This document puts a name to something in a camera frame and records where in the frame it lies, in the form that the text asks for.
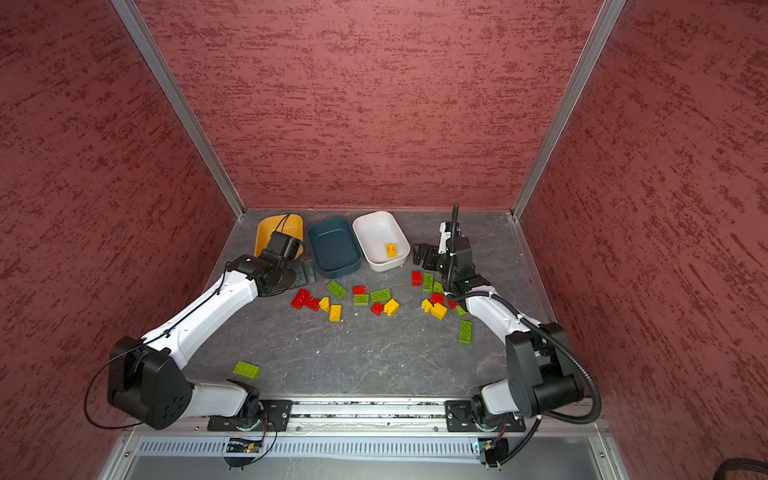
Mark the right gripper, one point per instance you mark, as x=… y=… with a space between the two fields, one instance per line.
x=432 y=252

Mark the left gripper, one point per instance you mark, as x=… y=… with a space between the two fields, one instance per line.
x=301 y=279

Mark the red brick cluster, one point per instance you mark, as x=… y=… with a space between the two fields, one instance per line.
x=313 y=304

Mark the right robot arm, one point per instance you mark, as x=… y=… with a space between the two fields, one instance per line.
x=544 y=377

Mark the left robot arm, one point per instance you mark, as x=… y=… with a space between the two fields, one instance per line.
x=145 y=375

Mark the teal plastic bin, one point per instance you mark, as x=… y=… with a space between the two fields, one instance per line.
x=335 y=248

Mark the white plastic bin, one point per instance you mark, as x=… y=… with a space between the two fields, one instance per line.
x=373 y=231

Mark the green long brick right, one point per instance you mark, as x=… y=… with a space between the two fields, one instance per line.
x=465 y=332

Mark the green brick under red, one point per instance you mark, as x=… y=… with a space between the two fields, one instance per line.
x=361 y=300

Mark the small red brick centre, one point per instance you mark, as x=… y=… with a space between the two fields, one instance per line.
x=377 y=308

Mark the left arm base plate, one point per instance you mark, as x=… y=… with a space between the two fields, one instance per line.
x=255 y=417

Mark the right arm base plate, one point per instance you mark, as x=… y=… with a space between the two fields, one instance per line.
x=471 y=416

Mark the aluminium front rail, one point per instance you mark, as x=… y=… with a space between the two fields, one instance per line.
x=329 y=416

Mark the left corner aluminium post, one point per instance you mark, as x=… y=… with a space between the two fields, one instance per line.
x=138 y=30

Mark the corner aluminium post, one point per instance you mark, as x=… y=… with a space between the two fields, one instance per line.
x=138 y=30
x=600 y=32

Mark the right corner aluminium post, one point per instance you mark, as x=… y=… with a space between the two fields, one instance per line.
x=600 y=32

